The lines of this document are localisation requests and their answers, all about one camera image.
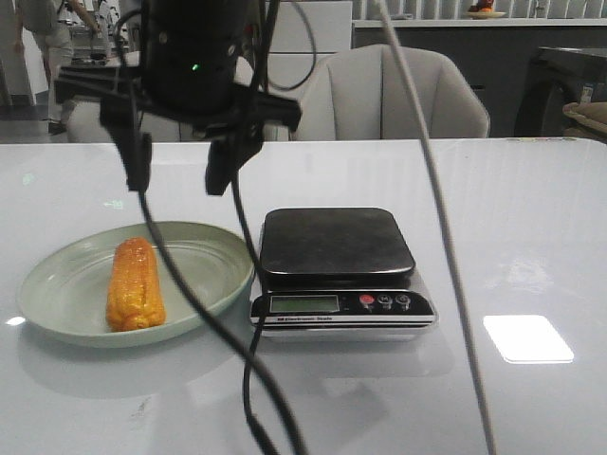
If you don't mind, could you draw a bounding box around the fruit bowl on counter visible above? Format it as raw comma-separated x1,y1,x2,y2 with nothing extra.
464,0,507,20

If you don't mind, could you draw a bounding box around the grey upholstered chair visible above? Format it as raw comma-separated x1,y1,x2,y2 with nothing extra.
67,56,290,144
291,45,490,141

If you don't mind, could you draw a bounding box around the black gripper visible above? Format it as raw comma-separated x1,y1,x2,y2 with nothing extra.
55,1,302,196

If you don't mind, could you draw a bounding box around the person in background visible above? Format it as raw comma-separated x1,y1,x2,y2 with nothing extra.
13,1,100,136

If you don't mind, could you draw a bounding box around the grey cable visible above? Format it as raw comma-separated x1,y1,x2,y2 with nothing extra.
372,0,499,455

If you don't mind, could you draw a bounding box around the light green round plate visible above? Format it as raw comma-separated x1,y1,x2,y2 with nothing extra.
17,222,253,348

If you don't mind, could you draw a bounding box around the black cable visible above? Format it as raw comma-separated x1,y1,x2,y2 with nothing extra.
113,0,318,455

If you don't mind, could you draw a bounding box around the orange corn cob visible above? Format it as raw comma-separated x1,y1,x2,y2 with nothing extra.
105,237,166,332

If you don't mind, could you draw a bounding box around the right grey upholstered chair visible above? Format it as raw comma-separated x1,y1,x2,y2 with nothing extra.
291,45,490,141

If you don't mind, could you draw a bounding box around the white drawer cabinet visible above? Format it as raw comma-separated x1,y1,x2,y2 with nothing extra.
265,0,354,142

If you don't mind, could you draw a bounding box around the beige cushion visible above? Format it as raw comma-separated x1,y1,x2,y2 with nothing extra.
562,101,607,143

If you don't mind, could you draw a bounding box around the left grey upholstered chair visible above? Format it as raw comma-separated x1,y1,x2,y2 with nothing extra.
67,56,290,144

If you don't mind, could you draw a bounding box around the dark glossy side table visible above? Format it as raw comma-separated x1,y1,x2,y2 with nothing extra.
514,46,606,137

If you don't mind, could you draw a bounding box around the grey counter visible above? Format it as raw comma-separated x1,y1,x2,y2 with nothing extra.
352,19,607,138

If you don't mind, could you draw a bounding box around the black silver kitchen scale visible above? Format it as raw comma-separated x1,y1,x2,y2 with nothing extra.
249,208,438,341

